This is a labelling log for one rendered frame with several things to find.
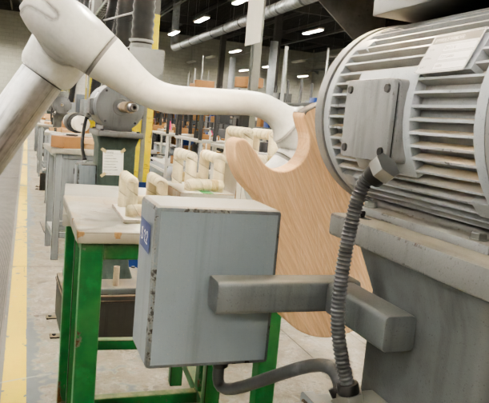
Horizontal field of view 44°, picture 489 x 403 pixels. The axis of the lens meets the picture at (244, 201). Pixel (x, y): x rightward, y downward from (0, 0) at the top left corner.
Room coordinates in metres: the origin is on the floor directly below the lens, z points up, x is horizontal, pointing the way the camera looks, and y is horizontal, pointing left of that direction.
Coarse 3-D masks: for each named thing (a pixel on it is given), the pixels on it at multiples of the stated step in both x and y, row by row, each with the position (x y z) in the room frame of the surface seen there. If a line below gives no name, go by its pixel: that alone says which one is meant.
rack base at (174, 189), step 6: (168, 186) 1.77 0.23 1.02; (174, 186) 1.74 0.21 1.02; (180, 186) 1.76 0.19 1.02; (168, 192) 1.76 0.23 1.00; (174, 192) 1.68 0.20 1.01; (180, 192) 1.63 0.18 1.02; (186, 192) 1.64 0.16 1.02; (192, 192) 1.65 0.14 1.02; (198, 192) 1.66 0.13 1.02; (222, 192) 1.71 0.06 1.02; (228, 192) 1.72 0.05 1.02
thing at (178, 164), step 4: (176, 160) 1.83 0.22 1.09; (180, 160) 1.83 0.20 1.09; (176, 164) 1.83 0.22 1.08; (180, 164) 1.83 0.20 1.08; (176, 168) 1.83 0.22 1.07; (180, 168) 1.83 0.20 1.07; (172, 172) 1.84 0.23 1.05; (176, 172) 1.83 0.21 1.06; (180, 172) 1.83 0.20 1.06; (172, 176) 1.84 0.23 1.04; (176, 176) 1.83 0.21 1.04; (180, 176) 1.83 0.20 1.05; (172, 180) 1.83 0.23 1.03; (176, 180) 1.83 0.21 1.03; (180, 180) 1.83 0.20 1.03
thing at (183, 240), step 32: (160, 224) 0.69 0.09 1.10; (192, 224) 0.70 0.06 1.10; (224, 224) 0.71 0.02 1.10; (256, 224) 0.73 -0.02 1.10; (160, 256) 0.69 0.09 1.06; (192, 256) 0.70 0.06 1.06; (224, 256) 0.71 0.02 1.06; (256, 256) 0.73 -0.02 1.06; (160, 288) 0.69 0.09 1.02; (192, 288) 0.70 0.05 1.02; (160, 320) 0.69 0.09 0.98; (192, 320) 0.70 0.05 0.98; (224, 320) 0.72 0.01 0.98; (256, 320) 0.73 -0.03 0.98; (160, 352) 0.69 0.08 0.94; (192, 352) 0.70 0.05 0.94; (224, 352) 0.72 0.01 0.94; (256, 352) 0.73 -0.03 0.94; (224, 384) 0.76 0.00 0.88; (256, 384) 0.71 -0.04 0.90
